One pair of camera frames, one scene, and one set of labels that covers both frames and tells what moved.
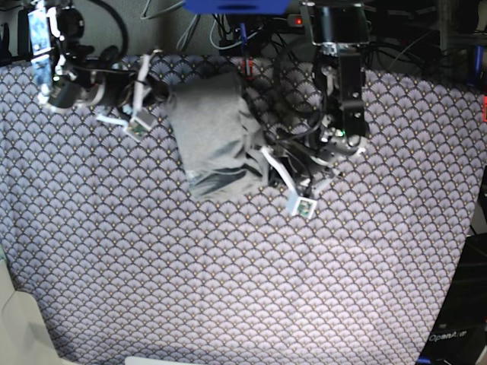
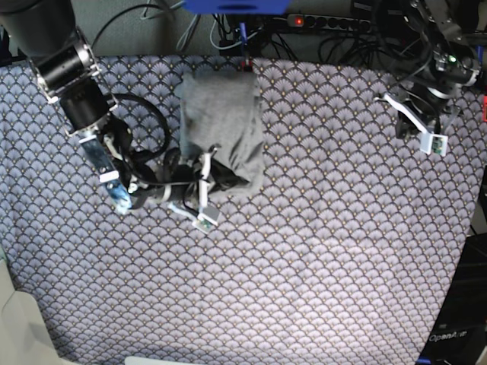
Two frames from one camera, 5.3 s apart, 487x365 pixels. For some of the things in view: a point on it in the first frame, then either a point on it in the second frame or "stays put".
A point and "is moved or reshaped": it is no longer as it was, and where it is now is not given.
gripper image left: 110,84 → 170,182
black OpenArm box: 459,336 stays put
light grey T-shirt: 223,152 is moved or reshaped
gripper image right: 299,155 → 428,99
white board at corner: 23,338 stays put
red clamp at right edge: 485,109 stays put
